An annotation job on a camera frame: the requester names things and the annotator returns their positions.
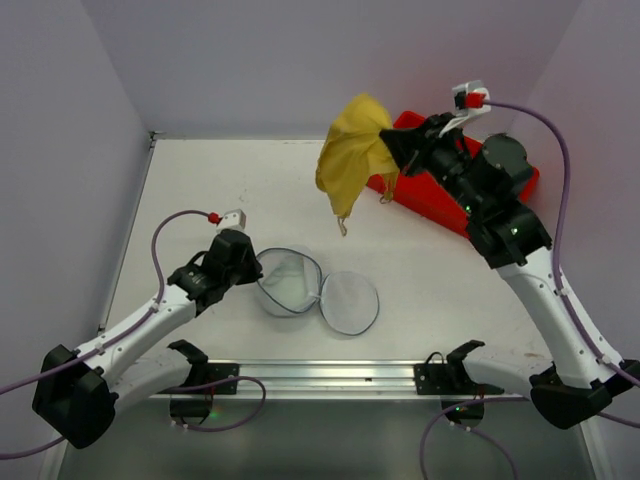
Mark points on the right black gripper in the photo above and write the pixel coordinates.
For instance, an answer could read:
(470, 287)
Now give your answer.
(420, 150)

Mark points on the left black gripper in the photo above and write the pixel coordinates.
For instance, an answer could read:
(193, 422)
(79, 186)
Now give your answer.
(239, 267)

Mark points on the beige bra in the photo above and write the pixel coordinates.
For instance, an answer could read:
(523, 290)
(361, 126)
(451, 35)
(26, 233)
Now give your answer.
(352, 153)

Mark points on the white mesh laundry bag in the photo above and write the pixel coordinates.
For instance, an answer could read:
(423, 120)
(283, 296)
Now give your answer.
(293, 283)

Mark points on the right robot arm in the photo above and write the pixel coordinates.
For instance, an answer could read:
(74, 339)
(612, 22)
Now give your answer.
(583, 373)

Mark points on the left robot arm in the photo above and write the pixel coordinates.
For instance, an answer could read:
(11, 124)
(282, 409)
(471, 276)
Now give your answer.
(83, 390)

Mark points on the red plastic bin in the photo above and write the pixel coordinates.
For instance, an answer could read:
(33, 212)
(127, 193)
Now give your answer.
(425, 197)

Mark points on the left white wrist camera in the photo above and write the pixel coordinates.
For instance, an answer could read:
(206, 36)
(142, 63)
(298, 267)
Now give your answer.
(232, 220)

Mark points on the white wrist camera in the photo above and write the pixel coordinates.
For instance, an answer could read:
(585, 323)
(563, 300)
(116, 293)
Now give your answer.
(232, 220)
(471, 100)

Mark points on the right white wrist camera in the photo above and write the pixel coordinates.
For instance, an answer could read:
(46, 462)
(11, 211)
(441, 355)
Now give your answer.
(471, 100)

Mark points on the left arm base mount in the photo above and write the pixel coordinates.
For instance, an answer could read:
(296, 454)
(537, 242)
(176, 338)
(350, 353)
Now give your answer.
(199, 406)

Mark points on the aluminium front rail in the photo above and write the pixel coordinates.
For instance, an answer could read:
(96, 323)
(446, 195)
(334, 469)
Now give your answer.
(332, 379)

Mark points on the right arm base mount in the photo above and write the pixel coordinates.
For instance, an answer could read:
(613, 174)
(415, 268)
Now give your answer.
(444, 376)

